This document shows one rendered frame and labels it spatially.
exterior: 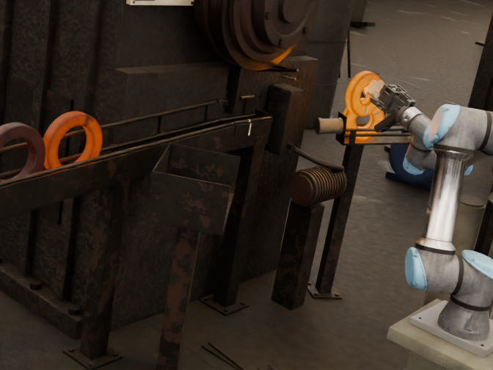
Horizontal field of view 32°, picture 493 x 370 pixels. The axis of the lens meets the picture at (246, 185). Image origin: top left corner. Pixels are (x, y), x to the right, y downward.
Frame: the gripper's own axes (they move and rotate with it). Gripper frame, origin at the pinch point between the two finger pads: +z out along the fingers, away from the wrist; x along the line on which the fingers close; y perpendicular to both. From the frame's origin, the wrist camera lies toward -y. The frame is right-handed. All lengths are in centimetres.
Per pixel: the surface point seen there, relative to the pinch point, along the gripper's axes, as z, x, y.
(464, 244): -48, -30, -35
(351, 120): 3.8, -5.7, -15.7
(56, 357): -17, 103, -86
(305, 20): 10.1, 31.2, 18.9
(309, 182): -7.8, 15.4, -33.5
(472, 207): -43, -29, -22
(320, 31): 174, -166, -66
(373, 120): 0.5, -13.7, -13.7
